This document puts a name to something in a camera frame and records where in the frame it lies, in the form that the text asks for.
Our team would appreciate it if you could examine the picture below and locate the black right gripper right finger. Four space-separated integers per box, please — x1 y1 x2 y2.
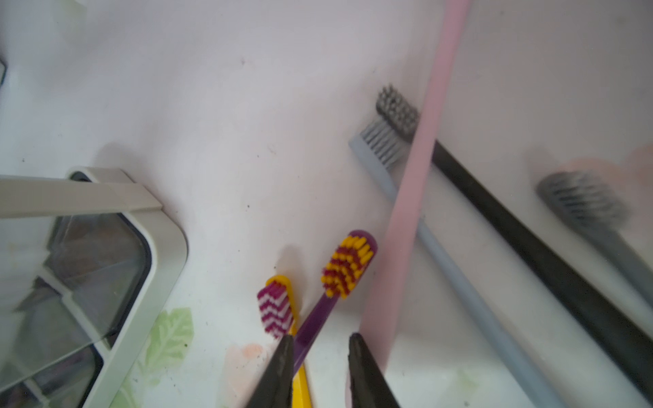
349 333 400 408

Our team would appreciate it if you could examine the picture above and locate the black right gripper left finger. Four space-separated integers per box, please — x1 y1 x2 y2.
246 334 294 408

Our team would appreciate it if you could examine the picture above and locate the pink toothbrush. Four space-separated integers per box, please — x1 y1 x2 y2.
359 1 471 372

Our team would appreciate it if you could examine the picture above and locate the purple toothbrush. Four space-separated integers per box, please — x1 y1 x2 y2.
294 229 379 374

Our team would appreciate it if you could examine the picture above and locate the white clear toothbrush holder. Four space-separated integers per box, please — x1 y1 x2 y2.
1 167 188 407

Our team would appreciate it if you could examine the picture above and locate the yellow toothbrush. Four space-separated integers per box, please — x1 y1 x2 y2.
257 275 313 408

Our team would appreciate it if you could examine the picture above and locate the light blue toothbrush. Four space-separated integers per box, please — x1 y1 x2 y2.
350 118 566 407

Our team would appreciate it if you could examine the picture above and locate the black toothbrush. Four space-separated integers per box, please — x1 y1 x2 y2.
375 84 653 404

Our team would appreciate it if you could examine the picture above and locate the grey toothbrush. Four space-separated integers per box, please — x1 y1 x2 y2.
536 170 652 304

